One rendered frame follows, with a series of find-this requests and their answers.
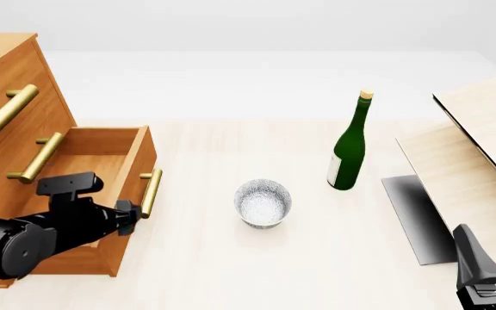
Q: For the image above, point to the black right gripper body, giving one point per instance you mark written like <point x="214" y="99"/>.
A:
<point x="489" y="298"/>

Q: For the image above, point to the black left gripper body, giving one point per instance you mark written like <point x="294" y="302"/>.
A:
<point x="127" y="218"/>

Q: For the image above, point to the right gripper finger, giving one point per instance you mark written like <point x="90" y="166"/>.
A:
<point x="474" y="258"/>

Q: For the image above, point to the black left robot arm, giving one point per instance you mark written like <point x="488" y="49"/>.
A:
<point x="37" y="235"/>

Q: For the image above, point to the open wooden drawer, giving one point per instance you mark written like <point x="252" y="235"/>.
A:
<point x="138" y="161"/>

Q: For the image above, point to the speckled black and white bowl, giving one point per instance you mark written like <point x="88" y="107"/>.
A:
<point x="262" y="205"/>

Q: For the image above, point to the pale wood wine rack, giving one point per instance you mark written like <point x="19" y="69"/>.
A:
<point x="454" y="168"/>

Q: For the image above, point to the green wine bottle with cork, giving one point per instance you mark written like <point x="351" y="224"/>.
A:
<point x="350" y="155"/>

